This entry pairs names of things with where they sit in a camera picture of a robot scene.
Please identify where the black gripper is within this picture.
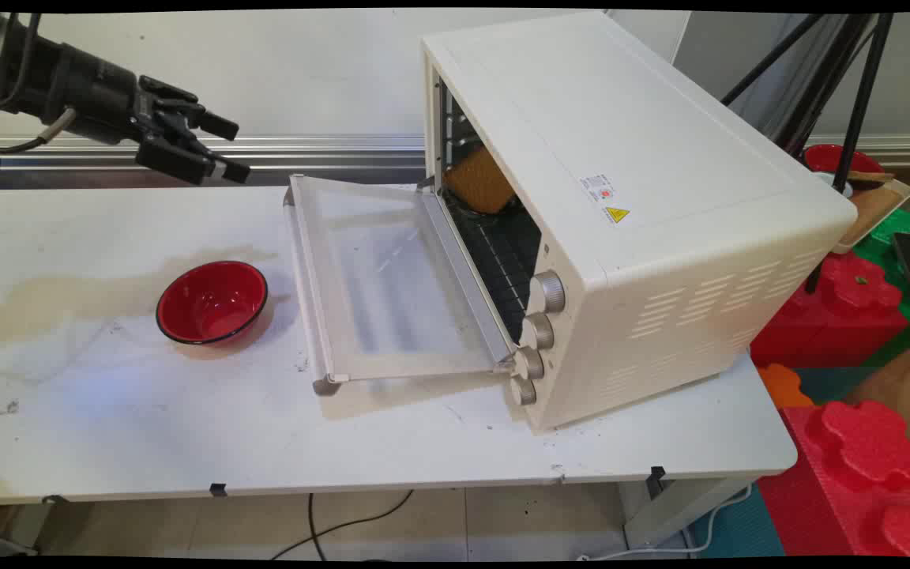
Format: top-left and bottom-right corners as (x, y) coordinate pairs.
(0, 17), (251, 187)

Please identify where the glass oven door with handle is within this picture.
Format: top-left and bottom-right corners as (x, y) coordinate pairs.
(283, 174), (519, 396)

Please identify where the red bowl with black rim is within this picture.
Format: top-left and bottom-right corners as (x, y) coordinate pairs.
(156, 261), (269, 346)

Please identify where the brown toast slice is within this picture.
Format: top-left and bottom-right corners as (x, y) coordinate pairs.
(443, 146), (517, 216)

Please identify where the black oven rack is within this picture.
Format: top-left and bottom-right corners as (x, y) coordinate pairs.
(447, 198), (543, 342)

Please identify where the large silver oven knob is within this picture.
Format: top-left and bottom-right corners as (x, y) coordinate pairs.
(530, 270), (566, 315)

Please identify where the white red label sticker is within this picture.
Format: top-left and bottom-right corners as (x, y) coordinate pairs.
(579, 174), (615, 203)

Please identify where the cream toaster oven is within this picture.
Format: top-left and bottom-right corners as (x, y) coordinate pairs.
(421, 9), (859, 434)

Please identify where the white table leg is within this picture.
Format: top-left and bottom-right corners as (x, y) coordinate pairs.
(621, 474), (752, 550)

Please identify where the red bowl behind tripod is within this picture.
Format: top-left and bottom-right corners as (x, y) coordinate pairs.
(803, 144), (886, 179)

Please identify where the orange foam block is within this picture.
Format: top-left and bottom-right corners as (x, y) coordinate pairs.
(755, 364), (815, 409)

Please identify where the red foam block with flower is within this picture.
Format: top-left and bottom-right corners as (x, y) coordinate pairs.
(750, 251), (910, 370)

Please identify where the black tripod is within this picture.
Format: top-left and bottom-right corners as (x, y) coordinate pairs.
(721, 12), (894, 295)

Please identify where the blue foam floor mat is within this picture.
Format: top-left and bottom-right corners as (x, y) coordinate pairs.
(688, 482), (788, 558)

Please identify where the light wooden tray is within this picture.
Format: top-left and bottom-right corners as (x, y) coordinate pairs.
(830, 178), (910, 255)

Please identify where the green foam block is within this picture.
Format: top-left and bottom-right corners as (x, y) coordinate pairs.
(850, 207), (910, 349)

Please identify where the large red foam block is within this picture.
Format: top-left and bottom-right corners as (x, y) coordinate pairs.
(755, 399), (910, 558)

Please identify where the black cable with grey connector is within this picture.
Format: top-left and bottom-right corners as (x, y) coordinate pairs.
(0, 107), (78, 198)

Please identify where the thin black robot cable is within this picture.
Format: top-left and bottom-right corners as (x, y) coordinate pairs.
(0, 12), (43, 115)

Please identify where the black floor cable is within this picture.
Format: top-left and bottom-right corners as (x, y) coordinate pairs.
(269, 490), (416, 562)

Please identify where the white floor cable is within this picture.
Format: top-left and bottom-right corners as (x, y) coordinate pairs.
(577, 484), (754, 562)

